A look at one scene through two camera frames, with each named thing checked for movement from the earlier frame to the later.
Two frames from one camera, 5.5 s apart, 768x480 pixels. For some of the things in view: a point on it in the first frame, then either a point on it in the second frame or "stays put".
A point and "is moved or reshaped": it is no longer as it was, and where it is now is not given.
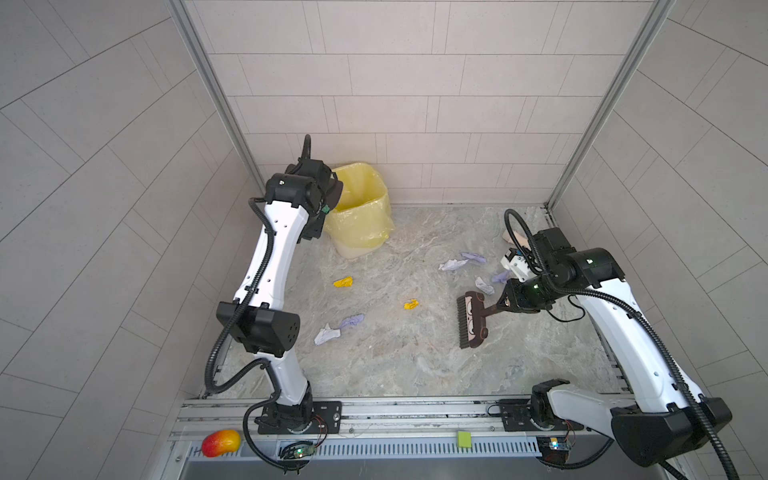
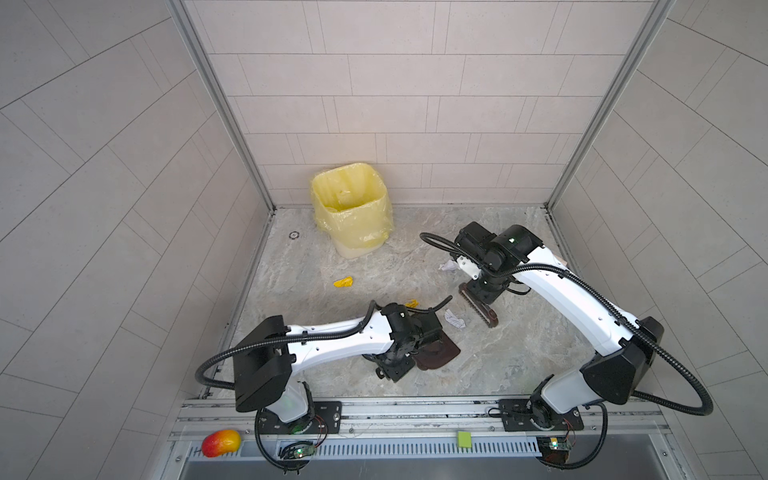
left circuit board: x=297 y=450 stays put
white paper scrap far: x=452 y=264 stays put
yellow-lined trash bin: x=359 y=219 stays put
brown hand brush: x=472 y=314 is moved or reshaped
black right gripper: x=513 y=300 -> x=485 y=296
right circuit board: x=554 y=449 stays put
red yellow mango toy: x=221 y=442 stays put
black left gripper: x=317 y=229 -> x=395 y=376
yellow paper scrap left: x=345 y=282 stays put
